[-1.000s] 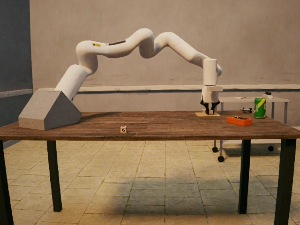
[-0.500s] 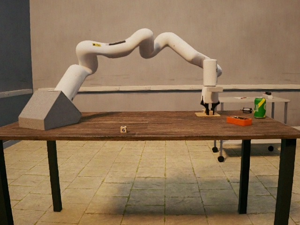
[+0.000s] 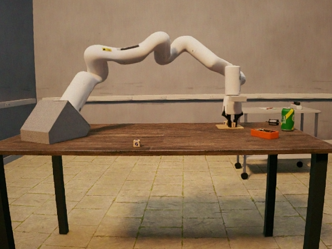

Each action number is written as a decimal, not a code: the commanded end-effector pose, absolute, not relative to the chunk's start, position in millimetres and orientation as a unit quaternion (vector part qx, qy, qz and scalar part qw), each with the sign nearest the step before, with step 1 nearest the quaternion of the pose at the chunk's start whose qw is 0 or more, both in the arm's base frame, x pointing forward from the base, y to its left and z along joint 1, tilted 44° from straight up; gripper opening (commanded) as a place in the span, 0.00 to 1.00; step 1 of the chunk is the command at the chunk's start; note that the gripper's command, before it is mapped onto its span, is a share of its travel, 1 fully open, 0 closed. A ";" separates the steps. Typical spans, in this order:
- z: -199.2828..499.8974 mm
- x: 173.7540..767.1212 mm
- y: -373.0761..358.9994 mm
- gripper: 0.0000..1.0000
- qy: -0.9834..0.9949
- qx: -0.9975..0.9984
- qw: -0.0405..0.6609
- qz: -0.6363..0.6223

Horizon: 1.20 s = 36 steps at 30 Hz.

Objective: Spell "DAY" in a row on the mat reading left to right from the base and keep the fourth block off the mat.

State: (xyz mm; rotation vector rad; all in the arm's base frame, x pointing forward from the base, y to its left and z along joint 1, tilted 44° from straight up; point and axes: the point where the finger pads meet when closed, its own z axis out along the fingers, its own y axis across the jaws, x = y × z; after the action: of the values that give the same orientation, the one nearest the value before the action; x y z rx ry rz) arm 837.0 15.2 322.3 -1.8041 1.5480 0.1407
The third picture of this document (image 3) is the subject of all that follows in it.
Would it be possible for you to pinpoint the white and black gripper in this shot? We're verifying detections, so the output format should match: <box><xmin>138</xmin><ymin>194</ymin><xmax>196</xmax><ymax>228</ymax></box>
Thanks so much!
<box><xmin>222</xmin><ymin>95</ymin><xmax>243</xmax><ymax>128</ymax></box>

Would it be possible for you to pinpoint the beige square mat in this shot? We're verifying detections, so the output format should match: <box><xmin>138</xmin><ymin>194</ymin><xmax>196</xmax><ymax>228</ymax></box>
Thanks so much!
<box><xmin>216</xmin><ymin>124</ymin><xmax>244</xmax><ymax>129</ymax></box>

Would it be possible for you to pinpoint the green and yellow drink can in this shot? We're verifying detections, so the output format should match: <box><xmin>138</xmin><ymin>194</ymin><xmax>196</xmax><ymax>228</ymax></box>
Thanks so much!
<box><xmin>281</xmin><ymin>107</ymin><xmax>295</xmax><ymax>132</ymax></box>

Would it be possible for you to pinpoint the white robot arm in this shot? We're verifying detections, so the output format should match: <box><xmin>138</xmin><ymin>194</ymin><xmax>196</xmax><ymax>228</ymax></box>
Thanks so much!
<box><xmin>60</xmin><ymin>32</ymin><xmax>246</xmax><ymax>113</ymax></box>

